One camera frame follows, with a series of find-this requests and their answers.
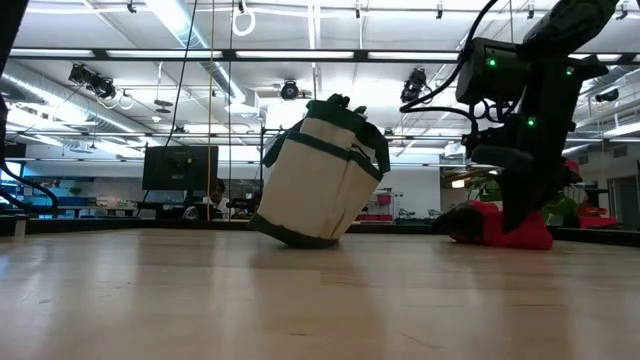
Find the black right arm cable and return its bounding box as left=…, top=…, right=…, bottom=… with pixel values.
left=398, top=0, right=502, bottom=132

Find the black table edge rail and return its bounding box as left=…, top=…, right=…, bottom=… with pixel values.
left=0, top=214, right=640, bottom=248

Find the distant wooden desk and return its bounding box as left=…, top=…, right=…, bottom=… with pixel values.
left=48, top=203, right=139, bottom=219

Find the black ceiling camera with cable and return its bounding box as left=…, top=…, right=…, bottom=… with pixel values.
left=399, top=67, right=435, bottom=106

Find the white plant pot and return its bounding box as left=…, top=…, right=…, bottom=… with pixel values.
left=466, top=174, right=581, bottom=227

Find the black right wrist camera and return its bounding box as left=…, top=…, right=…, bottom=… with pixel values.
left=455, top=36, right=532, bottom=107

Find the black monitor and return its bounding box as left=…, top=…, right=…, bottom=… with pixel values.
left=141, top=145, right=220, bottom=192

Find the black ceiling camera cluster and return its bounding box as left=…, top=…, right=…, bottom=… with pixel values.
left=67, top=62, right=118, bottom=101

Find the black hanging cable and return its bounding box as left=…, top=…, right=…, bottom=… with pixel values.
left=136, top=0, right=200, bottom=217

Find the round black ceiling camera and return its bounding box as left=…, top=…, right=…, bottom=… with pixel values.
left=279, top=79, right=301, bottom=102

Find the red black gardening glove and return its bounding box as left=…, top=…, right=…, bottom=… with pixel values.
left=431, top=199, right=554, bottom=251

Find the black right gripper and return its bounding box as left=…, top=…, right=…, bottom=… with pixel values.
left=461, top=54, right=609, bottom=234

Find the black looped cable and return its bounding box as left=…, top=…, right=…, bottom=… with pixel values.
left=0, top=158, right=60, bottom=214

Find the black overhead frame beam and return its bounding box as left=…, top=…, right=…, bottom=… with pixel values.
left=8, top=47, right=640, bottom=64

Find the distant red bin shelf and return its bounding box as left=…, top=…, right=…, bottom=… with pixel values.
left=355, top=191, right=395, bottom=223

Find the yellow hanging cord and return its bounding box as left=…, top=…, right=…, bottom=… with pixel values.
left=206, top=0, right=216, bottom=222

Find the person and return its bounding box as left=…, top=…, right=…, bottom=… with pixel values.
left=201, top=177, right=232, bottom=222

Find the white hanging ring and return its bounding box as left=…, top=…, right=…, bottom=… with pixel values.
left=231, top=8, right=257, bottom=38

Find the small red storage bin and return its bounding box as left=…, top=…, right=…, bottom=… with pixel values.
left=578, top=215, right=619, bottom=230

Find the large red storage bin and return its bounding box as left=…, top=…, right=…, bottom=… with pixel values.
left=563, top=159, right=584, bottom=184

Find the beige green gardening bag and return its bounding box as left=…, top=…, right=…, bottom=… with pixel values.
left=249, top=98, right=392, bottom=250

